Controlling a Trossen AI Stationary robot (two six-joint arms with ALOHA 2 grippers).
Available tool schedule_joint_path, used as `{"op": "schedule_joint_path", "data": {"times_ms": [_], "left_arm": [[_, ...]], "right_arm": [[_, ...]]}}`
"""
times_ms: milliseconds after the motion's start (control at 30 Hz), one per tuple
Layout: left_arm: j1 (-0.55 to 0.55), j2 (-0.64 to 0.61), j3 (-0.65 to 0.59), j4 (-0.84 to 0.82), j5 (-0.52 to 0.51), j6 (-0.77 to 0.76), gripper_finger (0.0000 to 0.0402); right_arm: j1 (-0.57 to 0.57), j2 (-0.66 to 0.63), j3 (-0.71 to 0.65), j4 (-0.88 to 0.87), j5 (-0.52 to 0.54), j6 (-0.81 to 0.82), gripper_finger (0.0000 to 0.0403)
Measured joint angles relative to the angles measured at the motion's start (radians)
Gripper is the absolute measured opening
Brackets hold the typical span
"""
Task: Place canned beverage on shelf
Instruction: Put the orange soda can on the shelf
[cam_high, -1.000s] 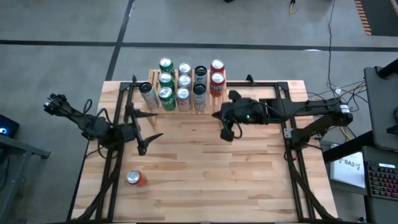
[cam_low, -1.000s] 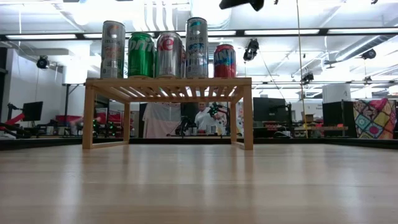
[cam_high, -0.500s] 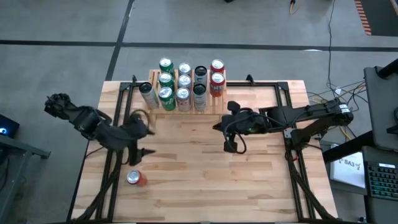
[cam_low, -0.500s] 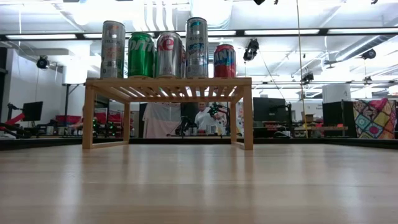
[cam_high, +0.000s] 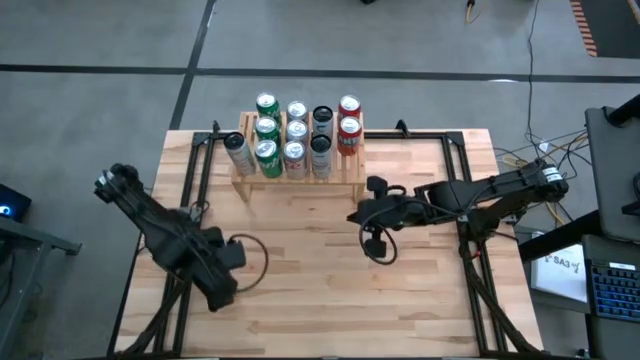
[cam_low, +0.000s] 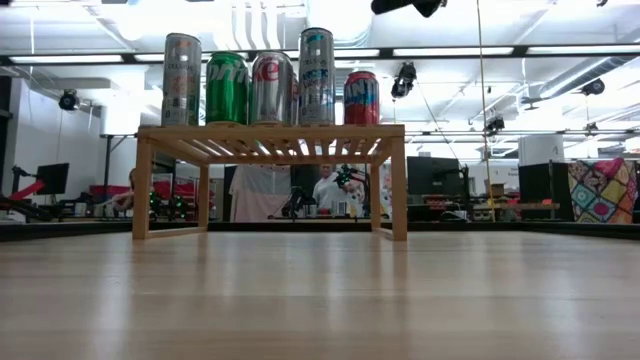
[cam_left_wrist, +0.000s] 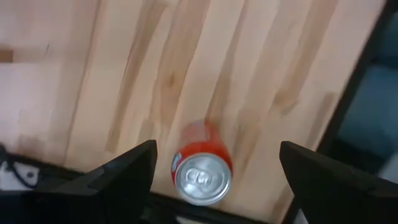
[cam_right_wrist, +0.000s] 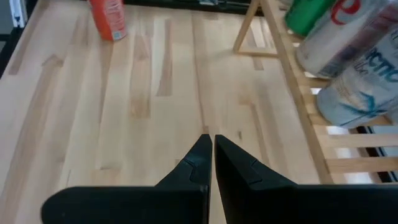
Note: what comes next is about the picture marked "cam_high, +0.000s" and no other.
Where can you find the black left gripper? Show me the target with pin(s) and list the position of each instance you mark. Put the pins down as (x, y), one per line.
(220, 292)

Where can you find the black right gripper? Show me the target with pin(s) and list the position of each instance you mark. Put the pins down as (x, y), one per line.
(382, 212)

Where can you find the red Fanta strawberry can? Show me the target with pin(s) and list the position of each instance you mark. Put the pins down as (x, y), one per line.
(349, 126)
(349, 104)

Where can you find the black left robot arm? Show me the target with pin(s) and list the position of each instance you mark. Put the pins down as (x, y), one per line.
(150, 220)

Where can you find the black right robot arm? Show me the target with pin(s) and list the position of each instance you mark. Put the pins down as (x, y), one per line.
(500, 187)

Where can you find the wooden slatted shelf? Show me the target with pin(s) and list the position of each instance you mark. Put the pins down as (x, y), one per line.
(350, 170)

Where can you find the grey side table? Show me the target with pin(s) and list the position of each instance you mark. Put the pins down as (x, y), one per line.
(40, 239)

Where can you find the black side desk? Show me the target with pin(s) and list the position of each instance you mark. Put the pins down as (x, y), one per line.
(555, 237)

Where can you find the white power adapter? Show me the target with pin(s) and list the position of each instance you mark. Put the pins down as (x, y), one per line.
(544, 146)

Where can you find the white SA3 paper sign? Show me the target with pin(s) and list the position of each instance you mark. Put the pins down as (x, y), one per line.
(560, 280)

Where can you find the black computer with blue light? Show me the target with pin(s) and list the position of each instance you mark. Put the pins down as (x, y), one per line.
(12, 205)

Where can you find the backlit black keyboard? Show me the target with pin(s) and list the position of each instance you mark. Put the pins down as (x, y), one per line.
(615, 295)

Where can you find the black pole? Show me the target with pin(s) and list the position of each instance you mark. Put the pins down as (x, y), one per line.
(625, 111)

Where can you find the orange striped black mat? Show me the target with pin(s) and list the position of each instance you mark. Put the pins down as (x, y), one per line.
(615, 25)

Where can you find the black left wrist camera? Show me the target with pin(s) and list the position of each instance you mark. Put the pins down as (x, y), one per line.
(231, 255)

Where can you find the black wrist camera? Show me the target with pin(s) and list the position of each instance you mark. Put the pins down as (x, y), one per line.
(412, 211)
(231, 255)

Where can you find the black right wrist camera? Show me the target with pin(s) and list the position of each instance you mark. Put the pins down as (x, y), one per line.
(412, 211)

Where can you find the black aluminium table frame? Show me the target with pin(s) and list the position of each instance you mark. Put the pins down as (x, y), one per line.
(425, 135)

